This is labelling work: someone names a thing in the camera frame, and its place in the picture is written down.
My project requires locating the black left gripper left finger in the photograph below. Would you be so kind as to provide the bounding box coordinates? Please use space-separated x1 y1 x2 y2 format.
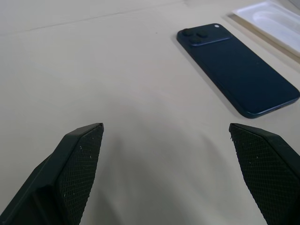
0 122 105 225

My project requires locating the white plastic tray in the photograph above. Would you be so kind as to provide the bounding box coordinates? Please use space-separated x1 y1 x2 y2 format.
226 0 300 62

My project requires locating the dark blue smartphone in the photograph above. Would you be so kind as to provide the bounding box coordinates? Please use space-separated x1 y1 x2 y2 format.
176 22 300 120

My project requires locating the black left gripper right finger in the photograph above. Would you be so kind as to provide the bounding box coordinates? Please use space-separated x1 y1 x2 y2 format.
229 122 300 225

